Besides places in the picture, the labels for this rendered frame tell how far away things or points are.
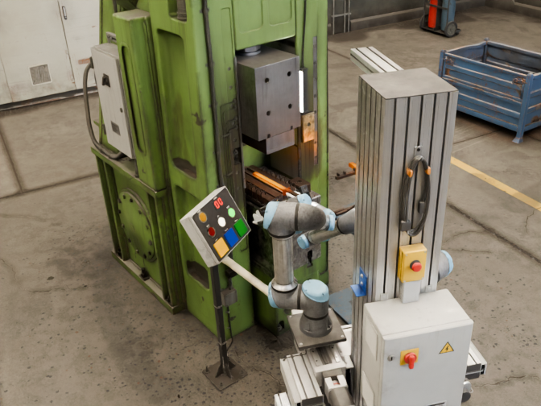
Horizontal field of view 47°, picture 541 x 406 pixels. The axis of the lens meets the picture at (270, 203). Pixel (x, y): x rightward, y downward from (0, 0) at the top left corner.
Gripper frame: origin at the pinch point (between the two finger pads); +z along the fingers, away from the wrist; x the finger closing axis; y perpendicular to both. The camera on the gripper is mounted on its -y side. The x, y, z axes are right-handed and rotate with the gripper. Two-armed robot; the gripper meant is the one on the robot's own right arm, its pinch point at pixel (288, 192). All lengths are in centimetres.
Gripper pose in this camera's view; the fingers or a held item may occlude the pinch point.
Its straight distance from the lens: 356.0
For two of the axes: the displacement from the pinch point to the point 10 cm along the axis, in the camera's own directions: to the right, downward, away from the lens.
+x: 7.8, -3.4, 5.2
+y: 0.5, 8.7, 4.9
